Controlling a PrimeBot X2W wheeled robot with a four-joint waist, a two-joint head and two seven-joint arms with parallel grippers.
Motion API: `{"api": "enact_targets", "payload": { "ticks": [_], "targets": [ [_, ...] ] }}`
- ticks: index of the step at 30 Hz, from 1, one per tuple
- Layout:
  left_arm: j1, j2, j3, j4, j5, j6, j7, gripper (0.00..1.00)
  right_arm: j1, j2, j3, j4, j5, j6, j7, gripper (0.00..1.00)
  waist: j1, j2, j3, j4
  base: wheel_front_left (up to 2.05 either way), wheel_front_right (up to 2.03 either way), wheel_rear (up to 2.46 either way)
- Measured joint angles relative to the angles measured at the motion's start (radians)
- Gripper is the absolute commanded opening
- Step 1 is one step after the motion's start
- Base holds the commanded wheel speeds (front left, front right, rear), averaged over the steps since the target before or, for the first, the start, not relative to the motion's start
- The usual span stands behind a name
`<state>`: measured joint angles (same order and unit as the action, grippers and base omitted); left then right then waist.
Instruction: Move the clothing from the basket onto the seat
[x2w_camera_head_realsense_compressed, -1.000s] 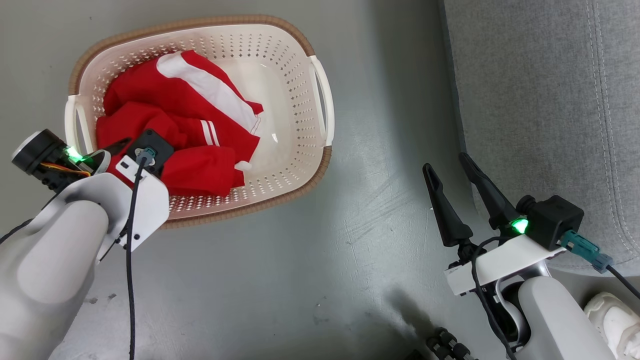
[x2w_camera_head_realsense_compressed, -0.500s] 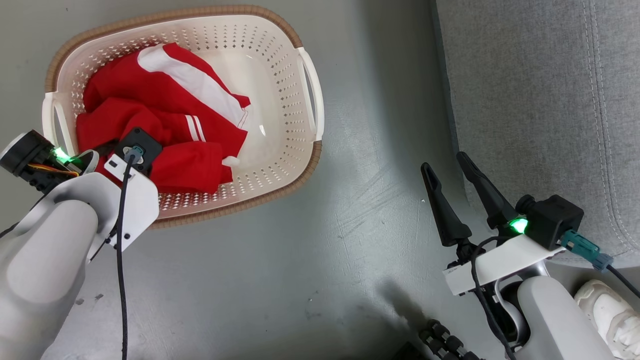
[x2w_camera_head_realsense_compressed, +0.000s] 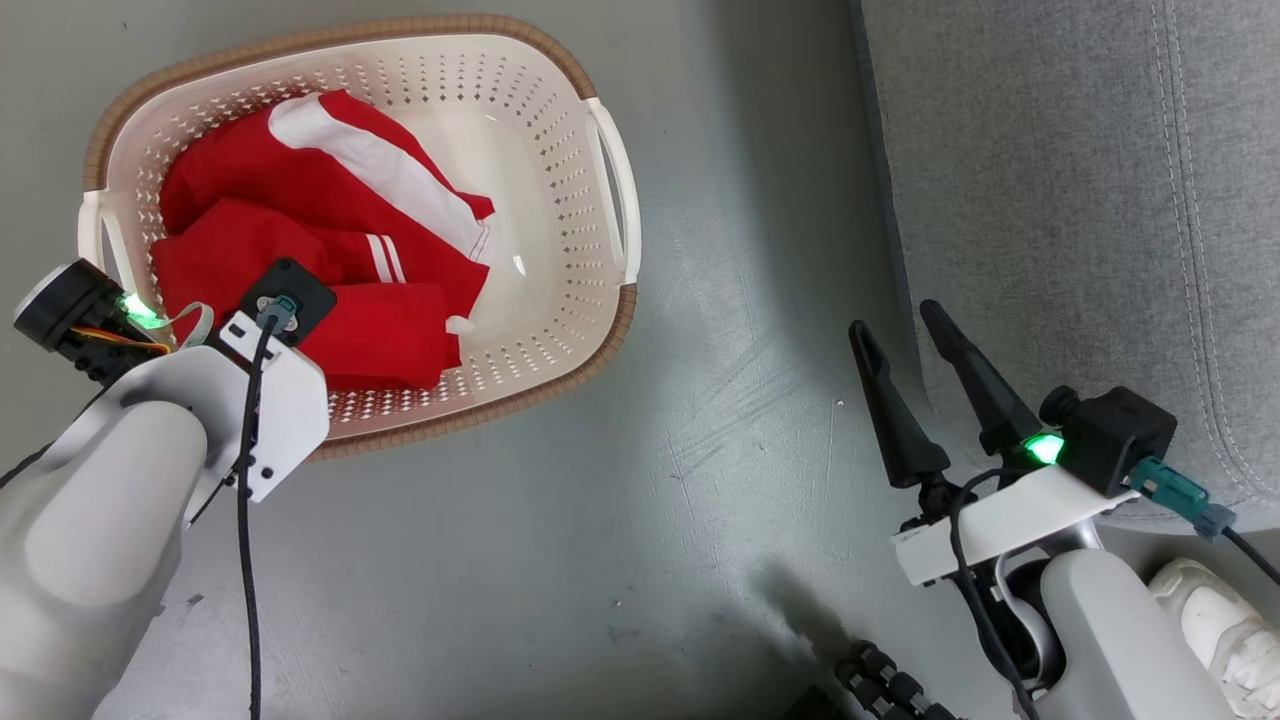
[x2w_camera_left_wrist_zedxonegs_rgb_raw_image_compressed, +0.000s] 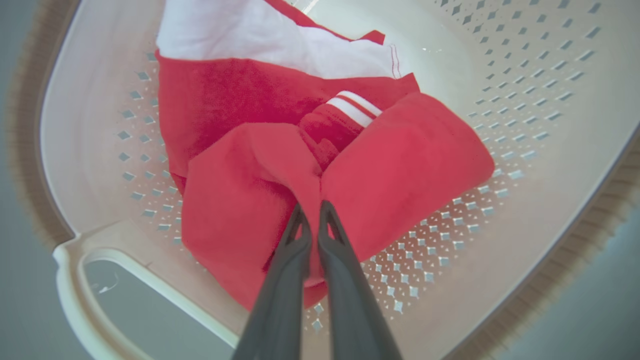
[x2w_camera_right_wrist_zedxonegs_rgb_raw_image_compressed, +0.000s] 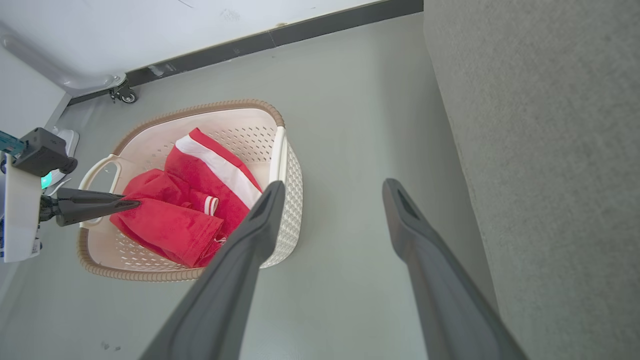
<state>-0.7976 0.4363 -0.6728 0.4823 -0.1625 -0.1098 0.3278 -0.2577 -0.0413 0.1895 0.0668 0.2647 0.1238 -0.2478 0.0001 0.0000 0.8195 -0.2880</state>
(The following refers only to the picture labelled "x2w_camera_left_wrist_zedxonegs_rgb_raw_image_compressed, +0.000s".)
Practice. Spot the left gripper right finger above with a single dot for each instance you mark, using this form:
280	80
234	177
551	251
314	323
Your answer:
350	315

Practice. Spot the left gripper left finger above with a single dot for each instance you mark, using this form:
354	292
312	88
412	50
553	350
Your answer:
280	310

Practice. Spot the plain red garment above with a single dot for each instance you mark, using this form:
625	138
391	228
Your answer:
400	170

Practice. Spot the red and white garment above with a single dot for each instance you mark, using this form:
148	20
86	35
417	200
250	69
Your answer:
240	95

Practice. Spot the cream perforated laundry basket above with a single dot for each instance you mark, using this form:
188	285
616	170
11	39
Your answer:
525	125

